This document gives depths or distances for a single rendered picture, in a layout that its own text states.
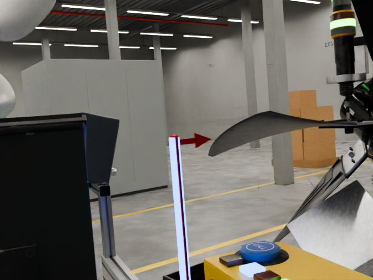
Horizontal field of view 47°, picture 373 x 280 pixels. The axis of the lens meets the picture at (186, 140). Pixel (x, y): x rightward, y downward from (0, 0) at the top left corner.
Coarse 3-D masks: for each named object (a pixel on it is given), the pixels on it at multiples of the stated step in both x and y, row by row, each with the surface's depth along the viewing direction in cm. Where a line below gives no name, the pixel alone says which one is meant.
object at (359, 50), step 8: (360, 32) 76; (360, 40) 75; (360, 48) 76; (360, 56) 76; (360, 64) 76; (368, 64) 78; (360, 72) 76; (368, 72) 77; (328, 80) 78; (336, 80) 77; (344, 80) 76; (352, 80) 76; (360, 80) 76
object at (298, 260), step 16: (240, 256) 44; (288, 256) 42; (304, 256) 42; (208, 272) 43; (224, 272) 40; (240, 272) 39; (288, 272) 38; (304, 272) 38; (320, 272) 38; (336, 272) 37; (352, 272) 37
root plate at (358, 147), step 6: (354, 144) 91; (360, 144) 87; (348, 150) 92; (354, 150) 89; (360, 150) 86; (366, 150) 84; (348, 156) 90; (354, 156) 87; (360, 156) 84; (348, 162) 88; (348, 168) 86; (354, 168) 84; (348, 174) 85
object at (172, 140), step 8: (176, 160) 65; (176, 168) 65; (176, 176) 65; (176, 184) 66; (176, 192) 66; (176, 200) 66; (176, 208) 67; (176, 216) 67; (176, 224) 67; (184, 264) 66; (184, 272) 66
